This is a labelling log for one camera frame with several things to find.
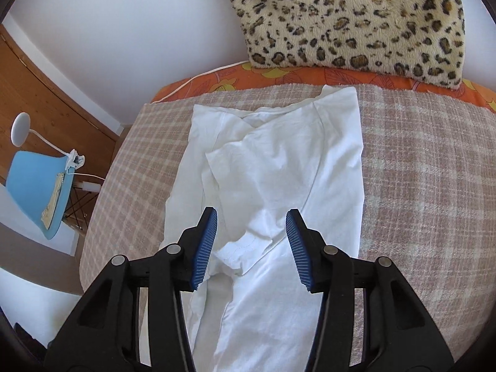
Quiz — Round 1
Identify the white t-shirt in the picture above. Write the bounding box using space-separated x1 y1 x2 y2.
158 84 365 372

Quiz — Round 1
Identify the pink plaid blanket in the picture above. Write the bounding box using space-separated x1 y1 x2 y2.
80 84 495 358

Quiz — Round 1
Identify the blue plastic chair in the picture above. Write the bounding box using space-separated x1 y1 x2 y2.
6 150 73 240

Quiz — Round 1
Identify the orange floral bed sheet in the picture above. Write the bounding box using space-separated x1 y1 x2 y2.
152 61 495 112

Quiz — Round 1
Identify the white clip desk lamp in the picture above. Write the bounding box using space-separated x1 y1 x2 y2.
10 112 105 181

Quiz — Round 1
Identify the wooden door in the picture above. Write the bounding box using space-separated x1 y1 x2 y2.
1 27 119 183

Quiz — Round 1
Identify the leopard print pillow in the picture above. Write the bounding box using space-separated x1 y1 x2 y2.
229 0 465 90

